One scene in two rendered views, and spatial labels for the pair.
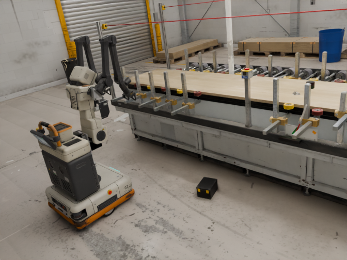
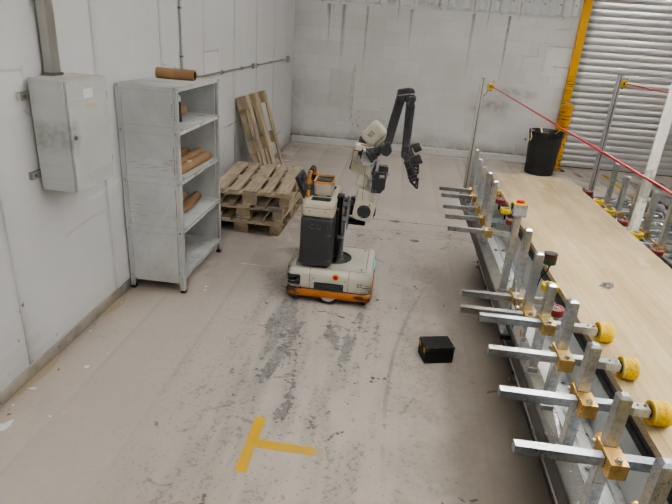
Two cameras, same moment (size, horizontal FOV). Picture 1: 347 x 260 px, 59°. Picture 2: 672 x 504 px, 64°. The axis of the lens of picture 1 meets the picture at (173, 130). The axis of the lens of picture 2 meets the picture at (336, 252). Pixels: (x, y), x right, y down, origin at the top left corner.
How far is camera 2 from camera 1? 2.09 m
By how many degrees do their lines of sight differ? 45
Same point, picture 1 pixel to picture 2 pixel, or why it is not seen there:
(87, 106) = (361, 169)
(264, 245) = (384, 431)
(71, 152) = (309, 207)
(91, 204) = (308, 274)
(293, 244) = (409, 457)
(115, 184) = (347, 274)
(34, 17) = (531, 54)
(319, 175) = not seen: hidden behind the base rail
